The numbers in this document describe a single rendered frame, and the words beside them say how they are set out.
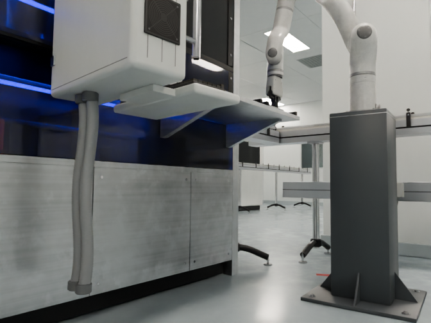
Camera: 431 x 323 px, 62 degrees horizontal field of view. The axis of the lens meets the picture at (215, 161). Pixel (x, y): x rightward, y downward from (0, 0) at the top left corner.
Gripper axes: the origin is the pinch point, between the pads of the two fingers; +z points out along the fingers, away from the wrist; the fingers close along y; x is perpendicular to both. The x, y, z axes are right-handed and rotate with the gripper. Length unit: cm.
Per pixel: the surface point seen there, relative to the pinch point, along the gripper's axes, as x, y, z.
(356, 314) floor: 45, 10, 92
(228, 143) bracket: -29.1, 0.3, 17.6
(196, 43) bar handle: 24, 87, 0
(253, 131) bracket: -12.5, 0.3, 12.2
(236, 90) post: -31.5, -9.3, -15.5
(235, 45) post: -32, -8, -43
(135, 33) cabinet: 23, 108, 5
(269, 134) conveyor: -41, -65, 4
